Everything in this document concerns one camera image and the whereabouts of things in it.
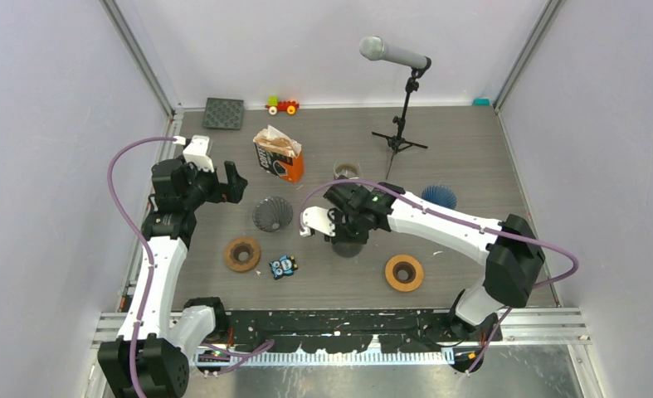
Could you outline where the dark wooden dripper ring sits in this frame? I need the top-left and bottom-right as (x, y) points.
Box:
(222, 236), (262, 274)

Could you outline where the dark glass carafe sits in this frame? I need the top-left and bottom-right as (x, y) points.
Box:
(332, 242), (364, 258)

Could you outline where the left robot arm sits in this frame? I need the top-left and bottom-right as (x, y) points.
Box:
(98, 157), (248, 397)

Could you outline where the blue ribbed dripper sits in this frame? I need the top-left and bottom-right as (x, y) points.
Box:
(421, 184), (457, 210)

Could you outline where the dark grey studded plate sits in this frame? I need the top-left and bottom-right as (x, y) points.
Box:
(202, 97), (245, 130)

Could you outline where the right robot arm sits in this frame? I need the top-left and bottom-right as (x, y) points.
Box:
(324, 180), (546, 341)

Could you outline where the teal block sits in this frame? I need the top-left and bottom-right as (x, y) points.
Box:
(472, 98), (491, 107)

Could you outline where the grey microphone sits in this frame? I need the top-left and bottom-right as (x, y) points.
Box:
(358, 36), (431, 70)

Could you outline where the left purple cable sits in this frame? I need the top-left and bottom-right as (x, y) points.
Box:
(107, 136), (187, 398)

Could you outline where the blue owl toy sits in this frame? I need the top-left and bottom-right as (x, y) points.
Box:
(269, 255), (299, 280)

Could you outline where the glass carafe with wooden collar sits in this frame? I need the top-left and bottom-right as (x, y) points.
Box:
(333, 163), (362, 180)

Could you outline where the grey ribbed dripper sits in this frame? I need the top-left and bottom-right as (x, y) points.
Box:
(252, 197), (294, 233)

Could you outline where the black microphone tripod stand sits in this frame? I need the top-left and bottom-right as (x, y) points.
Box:
(372, 68), (428, 180)

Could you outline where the toy train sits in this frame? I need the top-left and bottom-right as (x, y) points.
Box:
(265, 95), (300, 115)

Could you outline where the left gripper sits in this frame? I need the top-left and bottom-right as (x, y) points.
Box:
(180, 156), (246, 211)

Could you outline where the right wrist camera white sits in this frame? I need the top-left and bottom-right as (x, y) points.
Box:
(299, 206), (335, 237)

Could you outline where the orange coffee filter bag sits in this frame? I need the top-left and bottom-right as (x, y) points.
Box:
(252, 125), (305, 183)

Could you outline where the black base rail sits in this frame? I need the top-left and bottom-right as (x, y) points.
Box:
(204, 309), (499, 354)

